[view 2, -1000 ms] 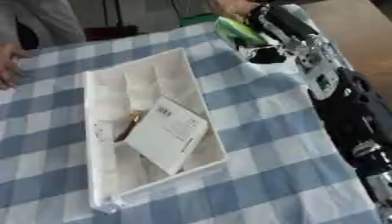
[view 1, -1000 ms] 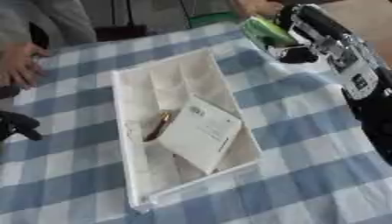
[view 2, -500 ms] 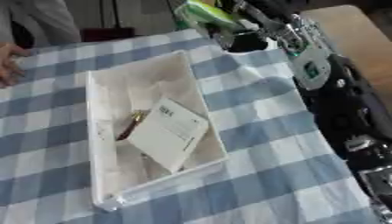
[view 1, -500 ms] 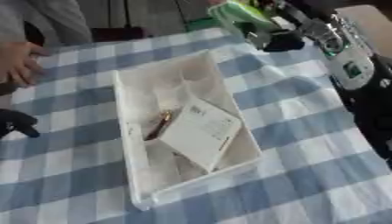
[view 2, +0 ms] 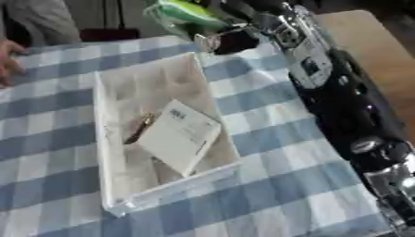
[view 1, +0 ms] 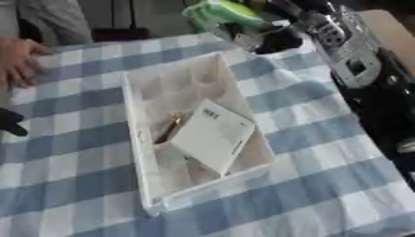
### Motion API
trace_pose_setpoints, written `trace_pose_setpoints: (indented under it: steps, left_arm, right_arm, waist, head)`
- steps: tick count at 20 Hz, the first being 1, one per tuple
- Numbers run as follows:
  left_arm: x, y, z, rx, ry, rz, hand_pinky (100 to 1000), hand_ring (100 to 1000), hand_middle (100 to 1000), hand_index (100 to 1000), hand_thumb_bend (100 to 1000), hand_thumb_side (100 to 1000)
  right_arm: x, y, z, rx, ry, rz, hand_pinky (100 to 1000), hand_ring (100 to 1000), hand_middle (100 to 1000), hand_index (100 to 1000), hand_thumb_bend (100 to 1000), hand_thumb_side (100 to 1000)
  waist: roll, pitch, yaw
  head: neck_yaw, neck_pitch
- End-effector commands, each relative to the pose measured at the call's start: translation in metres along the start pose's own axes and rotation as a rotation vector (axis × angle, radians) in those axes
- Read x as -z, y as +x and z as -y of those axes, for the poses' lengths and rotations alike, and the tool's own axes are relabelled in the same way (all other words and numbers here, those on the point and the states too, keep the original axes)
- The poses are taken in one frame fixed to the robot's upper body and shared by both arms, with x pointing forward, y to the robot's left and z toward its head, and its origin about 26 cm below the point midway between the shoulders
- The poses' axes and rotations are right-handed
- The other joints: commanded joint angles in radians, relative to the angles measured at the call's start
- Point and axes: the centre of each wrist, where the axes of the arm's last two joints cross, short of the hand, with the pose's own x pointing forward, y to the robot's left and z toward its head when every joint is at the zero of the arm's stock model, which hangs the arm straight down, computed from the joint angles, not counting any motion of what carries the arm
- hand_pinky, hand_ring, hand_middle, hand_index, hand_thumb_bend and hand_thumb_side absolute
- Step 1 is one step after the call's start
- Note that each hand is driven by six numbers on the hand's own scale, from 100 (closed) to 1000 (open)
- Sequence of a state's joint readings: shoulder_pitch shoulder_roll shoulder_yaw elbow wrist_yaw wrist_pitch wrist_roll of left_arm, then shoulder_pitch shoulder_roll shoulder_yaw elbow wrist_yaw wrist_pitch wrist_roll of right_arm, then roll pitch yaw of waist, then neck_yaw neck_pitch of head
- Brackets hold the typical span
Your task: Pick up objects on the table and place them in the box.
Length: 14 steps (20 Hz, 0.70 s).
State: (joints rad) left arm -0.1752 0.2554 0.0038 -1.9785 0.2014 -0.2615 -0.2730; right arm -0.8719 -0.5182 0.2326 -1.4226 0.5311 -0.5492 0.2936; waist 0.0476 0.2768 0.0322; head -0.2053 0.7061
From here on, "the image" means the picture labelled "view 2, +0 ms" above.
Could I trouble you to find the person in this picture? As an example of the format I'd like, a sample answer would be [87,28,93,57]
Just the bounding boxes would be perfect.
[0,0,84,48]

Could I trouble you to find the green object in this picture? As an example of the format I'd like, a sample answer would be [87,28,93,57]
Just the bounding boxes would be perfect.
[141,0,231,35]

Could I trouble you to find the person's hand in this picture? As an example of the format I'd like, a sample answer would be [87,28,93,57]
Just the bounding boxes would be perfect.
[0,39,30,89]

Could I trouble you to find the white paper packet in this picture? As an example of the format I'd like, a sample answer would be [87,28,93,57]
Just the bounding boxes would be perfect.
[134,99,224,178]

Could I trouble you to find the white open box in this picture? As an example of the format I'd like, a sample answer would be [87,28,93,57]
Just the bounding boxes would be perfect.
[92,51,244,218]

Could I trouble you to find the brown small object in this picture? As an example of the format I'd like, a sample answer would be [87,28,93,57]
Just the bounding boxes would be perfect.
[121,112,159,146]

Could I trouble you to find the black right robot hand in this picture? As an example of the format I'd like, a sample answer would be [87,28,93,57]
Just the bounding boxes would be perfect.
[206,0,297,56]

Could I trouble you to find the thin black pole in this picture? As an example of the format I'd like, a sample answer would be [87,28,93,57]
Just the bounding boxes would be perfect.
[100,0,127,31]

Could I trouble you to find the dark red stand base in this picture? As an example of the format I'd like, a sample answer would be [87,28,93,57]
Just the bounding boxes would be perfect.
[79,28,143,43]

